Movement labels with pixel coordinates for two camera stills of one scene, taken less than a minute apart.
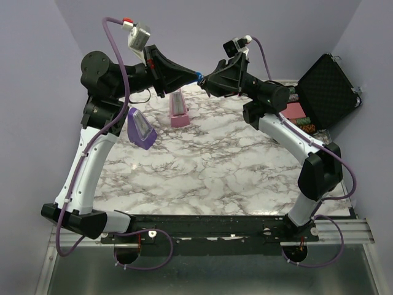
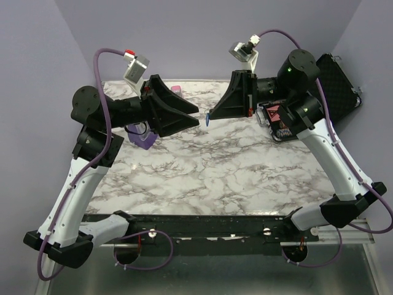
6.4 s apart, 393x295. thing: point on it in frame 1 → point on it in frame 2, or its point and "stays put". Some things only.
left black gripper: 166,74 → 166,120
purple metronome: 139,131 stays put
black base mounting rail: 211,235 stays put
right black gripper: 228,80 → 234,103
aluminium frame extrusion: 355,231 stays put
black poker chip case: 327,93 stays put
